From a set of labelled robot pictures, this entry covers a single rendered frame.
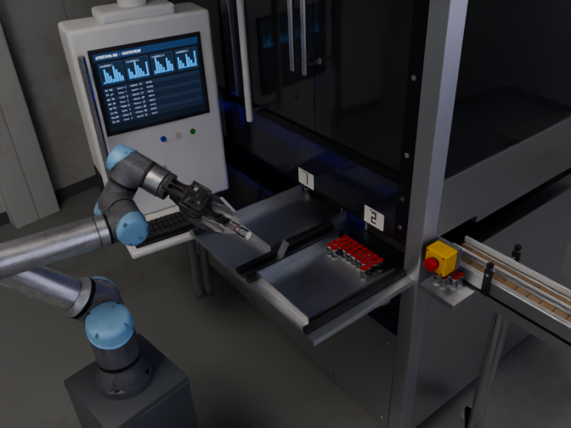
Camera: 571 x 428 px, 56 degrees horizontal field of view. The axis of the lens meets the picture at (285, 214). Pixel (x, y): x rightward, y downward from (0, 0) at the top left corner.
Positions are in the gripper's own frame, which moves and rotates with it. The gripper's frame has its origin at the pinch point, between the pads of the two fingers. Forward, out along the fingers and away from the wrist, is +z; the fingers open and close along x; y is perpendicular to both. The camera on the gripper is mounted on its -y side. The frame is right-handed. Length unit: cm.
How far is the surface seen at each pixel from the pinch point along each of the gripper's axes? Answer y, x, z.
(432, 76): 22, 53, 24
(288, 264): -35.6, 6.9, 18.8
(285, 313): -21.5, -9.3, 24.2
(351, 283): -25.9, 9.6, 37.9
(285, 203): -61, 33, 8
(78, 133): -238, 58, -147
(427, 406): -78, -4, 96
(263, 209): -60, 26, 2
